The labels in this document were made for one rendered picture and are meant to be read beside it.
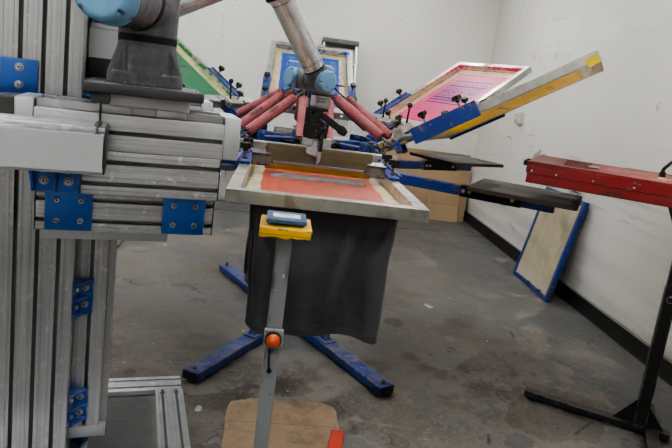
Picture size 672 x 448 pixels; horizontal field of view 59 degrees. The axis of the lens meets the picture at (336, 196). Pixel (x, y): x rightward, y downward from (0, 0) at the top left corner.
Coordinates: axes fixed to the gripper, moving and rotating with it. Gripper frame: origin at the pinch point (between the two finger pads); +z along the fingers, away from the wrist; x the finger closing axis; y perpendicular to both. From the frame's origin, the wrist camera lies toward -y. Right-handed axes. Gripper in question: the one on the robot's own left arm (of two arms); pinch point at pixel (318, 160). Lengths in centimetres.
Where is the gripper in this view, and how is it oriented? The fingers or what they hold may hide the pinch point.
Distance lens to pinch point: 227.2
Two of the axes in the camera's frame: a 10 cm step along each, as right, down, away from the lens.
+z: -1.3, 9.7, 1.8
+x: 0.8, 1.9, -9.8
